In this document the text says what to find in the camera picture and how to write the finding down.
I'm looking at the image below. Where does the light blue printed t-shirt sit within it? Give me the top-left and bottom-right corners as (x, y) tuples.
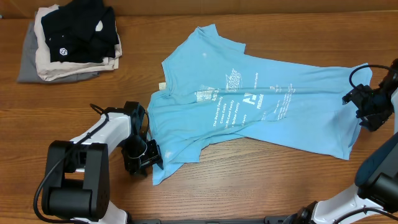
(147, 25), (372, 185)

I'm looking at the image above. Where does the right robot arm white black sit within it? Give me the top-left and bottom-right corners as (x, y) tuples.
(276, 84), (397, 224)

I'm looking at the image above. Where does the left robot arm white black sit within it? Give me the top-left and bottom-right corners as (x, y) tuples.
(33, 101), (163, 224)

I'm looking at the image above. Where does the folded beige garment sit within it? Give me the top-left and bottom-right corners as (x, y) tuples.
(34, 4), (123, 82)

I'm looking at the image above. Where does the black polo shirt with logo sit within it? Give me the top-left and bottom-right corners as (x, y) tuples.
(40, 0), (119, 63)

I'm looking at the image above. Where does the folded grey garment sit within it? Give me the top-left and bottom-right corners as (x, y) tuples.
(17, 21), (100, 84)

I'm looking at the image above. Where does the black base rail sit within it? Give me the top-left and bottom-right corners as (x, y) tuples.
(127, 216), (289, 224)

